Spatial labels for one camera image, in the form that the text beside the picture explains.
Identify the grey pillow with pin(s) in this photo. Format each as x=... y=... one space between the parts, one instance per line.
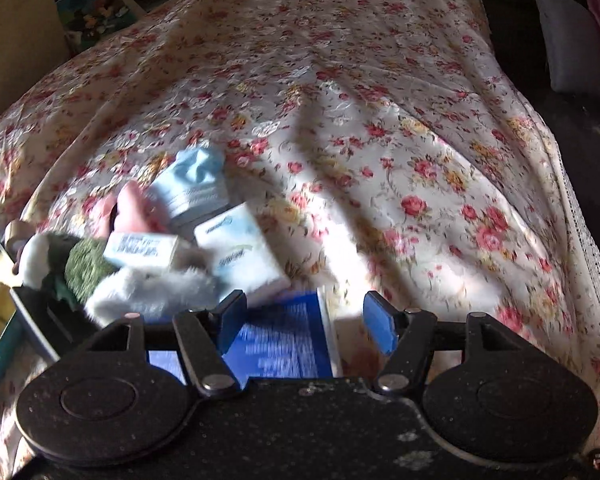
x=565 y=45

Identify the dark sofa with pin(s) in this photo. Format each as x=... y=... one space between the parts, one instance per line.
x=510 y=20

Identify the colourful picture book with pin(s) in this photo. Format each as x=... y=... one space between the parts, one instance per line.
x=95 y=15

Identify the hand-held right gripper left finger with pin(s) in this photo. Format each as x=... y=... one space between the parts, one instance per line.
x=232 y=317

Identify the white fluffy cloth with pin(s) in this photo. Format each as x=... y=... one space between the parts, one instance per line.
x=150 y=295

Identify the small white tissue packet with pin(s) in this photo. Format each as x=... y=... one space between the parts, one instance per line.
x=140 y=250

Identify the floral bedsheet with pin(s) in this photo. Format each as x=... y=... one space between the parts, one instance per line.
x=380 y=110

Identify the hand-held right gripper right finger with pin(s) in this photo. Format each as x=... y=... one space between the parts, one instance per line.
x=380 y=320

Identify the dark tin lid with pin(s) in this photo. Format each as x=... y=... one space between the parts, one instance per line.
x=35 y=320

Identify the gold and teal tin box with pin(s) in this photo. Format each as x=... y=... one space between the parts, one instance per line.
x=2 y=350

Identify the pink cloth with black band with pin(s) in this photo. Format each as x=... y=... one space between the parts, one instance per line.
x=130 y=210

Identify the white and green plush toy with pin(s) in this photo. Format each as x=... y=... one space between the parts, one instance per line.
x=85 y=265

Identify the large white tissue packet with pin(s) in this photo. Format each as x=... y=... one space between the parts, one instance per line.
x=240 y=250

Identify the light blue face mask pack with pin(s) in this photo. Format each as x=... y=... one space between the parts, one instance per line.
x=195 y=190

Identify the blue printed box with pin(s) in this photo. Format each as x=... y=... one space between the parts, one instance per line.
x=285 y=345

